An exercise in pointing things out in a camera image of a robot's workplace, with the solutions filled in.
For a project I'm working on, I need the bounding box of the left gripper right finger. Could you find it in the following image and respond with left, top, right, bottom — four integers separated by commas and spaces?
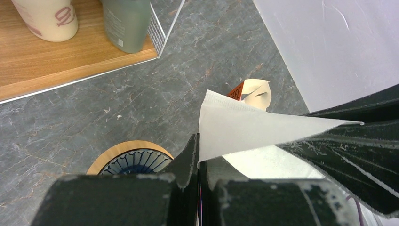
201, 158, 365, 226

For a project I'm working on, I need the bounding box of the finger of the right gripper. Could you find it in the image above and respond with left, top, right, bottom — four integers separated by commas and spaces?
305, 84, 399, 123
277, 121, 399, 218

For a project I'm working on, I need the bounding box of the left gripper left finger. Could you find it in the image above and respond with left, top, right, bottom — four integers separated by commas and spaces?
32, 134, 200, 226

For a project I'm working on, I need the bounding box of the blue ribbed coffee dripper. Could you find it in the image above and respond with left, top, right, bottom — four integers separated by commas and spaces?
98, 148, 173, 175

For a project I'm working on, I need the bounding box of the white paper coffee filter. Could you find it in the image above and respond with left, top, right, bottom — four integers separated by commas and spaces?
199, 90, 351, 179

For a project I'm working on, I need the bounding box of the round wooden dripper stand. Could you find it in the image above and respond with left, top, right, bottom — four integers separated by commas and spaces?
86, 140, 174, 175

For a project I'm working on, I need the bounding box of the white wire wooden shelf rack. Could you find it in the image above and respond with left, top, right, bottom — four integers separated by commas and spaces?
0, 0, 184, 103

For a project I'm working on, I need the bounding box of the white coffee filter stack holder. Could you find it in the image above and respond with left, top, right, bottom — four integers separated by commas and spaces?
227, 79, 271, 111

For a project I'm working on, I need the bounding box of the grey green spray bottle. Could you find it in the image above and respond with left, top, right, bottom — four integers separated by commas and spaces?
101, 0, 151, 54

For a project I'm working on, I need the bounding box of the white small bottle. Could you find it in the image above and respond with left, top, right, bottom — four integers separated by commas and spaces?
12, 0, 78, 42

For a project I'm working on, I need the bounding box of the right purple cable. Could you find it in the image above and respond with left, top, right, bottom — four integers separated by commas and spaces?
345, 194, 366, 226

